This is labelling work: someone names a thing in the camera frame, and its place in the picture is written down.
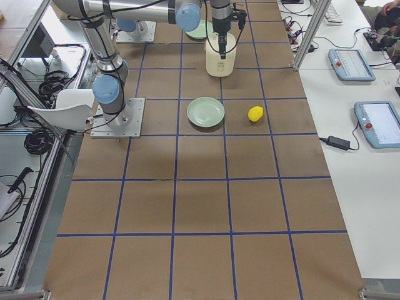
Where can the white rice cooker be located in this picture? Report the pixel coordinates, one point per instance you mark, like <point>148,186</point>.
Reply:
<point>215,66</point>

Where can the green plate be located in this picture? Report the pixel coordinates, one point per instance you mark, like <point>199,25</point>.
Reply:
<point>205,112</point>
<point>204,29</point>

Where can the black power brick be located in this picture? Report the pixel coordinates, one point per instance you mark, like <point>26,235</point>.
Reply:
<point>339,143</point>

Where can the aluminium frame post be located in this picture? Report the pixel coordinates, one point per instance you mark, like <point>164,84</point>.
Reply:
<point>311,30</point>

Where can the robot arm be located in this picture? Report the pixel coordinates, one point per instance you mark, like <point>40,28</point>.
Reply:
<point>108,88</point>
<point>184,14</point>

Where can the yellow toy bell pepper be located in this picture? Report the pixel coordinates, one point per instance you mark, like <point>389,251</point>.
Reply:
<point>255,113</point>

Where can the blue teach pendant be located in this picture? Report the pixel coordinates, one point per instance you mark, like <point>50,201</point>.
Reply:
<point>350,65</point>
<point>379,122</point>

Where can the blue teach pendant far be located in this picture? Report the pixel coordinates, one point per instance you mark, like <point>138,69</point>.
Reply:
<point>350,65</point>

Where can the green plate right side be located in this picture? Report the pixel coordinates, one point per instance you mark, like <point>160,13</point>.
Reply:
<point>205,112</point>

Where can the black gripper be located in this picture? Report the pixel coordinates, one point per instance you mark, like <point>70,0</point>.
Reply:
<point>220,27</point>

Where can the white plastic chair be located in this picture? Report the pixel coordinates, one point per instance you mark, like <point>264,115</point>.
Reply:
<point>73,107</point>

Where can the green plate left side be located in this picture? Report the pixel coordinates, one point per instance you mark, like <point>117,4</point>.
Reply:
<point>204,29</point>

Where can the white keyboard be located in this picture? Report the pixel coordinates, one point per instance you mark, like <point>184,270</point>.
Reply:
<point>332,17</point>

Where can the blue teach pendant near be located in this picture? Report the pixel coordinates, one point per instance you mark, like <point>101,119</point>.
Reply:
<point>379,122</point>

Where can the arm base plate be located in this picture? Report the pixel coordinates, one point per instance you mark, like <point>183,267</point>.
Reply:
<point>133,31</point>
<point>127,124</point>

